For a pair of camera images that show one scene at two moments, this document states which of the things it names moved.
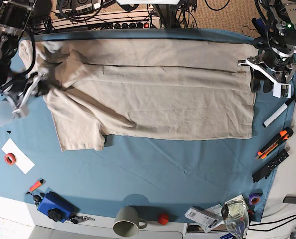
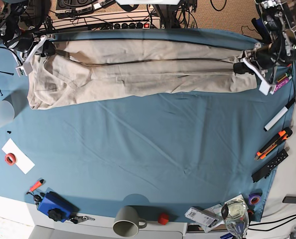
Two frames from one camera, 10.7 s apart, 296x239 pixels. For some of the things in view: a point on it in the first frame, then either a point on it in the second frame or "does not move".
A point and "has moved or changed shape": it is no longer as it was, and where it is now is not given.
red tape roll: x=10 y=159 does not move
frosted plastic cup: x=1 y=114 does not move
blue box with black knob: x=58 y=208 does not move
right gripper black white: x=20 y=87 to x=45 y=48
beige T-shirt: x=99 y=89 has moved or changed shape
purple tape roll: x=254 y=198 does not move
